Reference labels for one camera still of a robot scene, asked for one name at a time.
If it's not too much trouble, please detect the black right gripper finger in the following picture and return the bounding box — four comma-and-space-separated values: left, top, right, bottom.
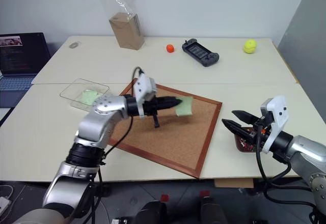
221, 118, 252, 139
231, 110, 258, 126

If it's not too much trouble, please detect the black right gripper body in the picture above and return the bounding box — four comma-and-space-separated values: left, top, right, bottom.
244, 116, 272, 146

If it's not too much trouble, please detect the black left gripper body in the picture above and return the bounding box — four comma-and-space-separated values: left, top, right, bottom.
142, 97, 161, 129

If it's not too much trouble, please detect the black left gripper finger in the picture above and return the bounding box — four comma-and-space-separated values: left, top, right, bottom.
158, 101, 184, 110
158, 96, 179, 104

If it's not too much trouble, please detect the light green paper note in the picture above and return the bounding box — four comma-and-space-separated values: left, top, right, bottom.
175, 97, 194, 118

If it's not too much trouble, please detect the wood-framed cork board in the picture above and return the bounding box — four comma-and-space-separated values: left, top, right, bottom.
105, 78, 223, 180

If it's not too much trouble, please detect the brown oval pin dish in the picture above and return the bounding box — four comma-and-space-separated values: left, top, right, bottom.
233, 129, 258, 154

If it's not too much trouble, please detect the grey handheld game controller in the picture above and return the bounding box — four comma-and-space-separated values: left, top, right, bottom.
181, 38, 221, 68

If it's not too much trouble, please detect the yellow tennis ball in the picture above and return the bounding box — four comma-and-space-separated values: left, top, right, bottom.
243, 39, 258, 54

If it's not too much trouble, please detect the brown cardboard box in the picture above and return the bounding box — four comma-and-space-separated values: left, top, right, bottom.
108, 12, 145, 50

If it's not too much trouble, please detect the clear plastic tray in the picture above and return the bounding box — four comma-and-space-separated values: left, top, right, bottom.
59, 77, 111, 111

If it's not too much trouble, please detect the dark rounded shape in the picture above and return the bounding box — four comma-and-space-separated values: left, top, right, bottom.
133, 200, 168, 224
200, 196, 229, 224

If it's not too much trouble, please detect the grey partition panel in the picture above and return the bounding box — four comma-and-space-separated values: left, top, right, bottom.
277, 0, 326, 83

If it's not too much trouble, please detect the brown box in bag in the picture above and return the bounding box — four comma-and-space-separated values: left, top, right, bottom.
96, 0, 147, 50

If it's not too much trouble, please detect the black box on floor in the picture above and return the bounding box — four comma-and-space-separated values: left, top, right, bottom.
112, 217, 133, 224

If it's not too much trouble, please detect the dark open laptop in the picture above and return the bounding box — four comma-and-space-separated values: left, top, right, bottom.
0, 32, 52, 107

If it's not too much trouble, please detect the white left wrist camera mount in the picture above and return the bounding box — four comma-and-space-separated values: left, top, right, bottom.
133, 74, 157, 119

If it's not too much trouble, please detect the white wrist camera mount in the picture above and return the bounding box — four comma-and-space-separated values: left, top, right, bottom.
133, 74, 157, 119
259, 95, 290, 155

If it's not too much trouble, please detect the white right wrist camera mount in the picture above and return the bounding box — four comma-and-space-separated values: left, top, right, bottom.
259, 95, 290, 155

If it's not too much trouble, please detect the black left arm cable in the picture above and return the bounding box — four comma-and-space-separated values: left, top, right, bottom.
84, 67, 144, 224

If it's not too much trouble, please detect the white charger with cable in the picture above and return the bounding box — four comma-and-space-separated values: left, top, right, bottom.
0, 183, 14, 212

